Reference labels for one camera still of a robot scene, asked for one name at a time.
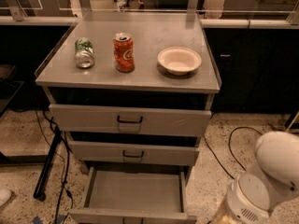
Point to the grey metal drawer cabinet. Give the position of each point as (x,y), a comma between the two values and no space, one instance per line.
(149,85)

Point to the white shoe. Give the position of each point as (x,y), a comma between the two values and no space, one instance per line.
(5,195)

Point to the white paper bowl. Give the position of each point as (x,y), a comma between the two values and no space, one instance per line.
(179,61)

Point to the grey middle drawer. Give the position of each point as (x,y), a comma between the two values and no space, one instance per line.
(129,153)

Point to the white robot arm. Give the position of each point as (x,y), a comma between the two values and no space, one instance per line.
(272,179)

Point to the green soda can lying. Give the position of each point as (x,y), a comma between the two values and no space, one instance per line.
(84,53)

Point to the grey bottom drawer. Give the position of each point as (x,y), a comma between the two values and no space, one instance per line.
(134,194)

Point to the red cola can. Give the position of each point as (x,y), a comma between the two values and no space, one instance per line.
(123,52)

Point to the grey top drawer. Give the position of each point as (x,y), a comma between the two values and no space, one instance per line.
(112,119)

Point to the black stand leg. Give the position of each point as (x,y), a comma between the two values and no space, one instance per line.
(39,193)

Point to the caster wheel cart base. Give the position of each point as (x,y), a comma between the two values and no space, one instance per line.
(291,122)

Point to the grey drawer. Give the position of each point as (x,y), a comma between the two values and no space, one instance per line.
(129,153)
(112,119)
(134,194)

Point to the white horizontal rail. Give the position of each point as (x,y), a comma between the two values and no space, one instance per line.
(206,23)

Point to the blue tape on floor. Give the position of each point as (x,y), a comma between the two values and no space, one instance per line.
(41,220)

